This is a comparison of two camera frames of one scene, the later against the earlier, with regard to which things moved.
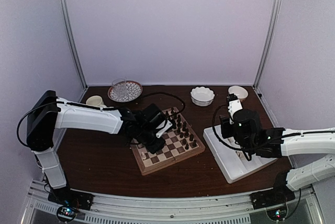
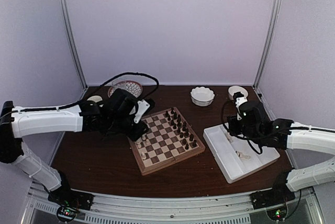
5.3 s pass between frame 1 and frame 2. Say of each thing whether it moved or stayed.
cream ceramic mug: stayed
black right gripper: moved
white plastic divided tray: stayed
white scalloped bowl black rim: stayed
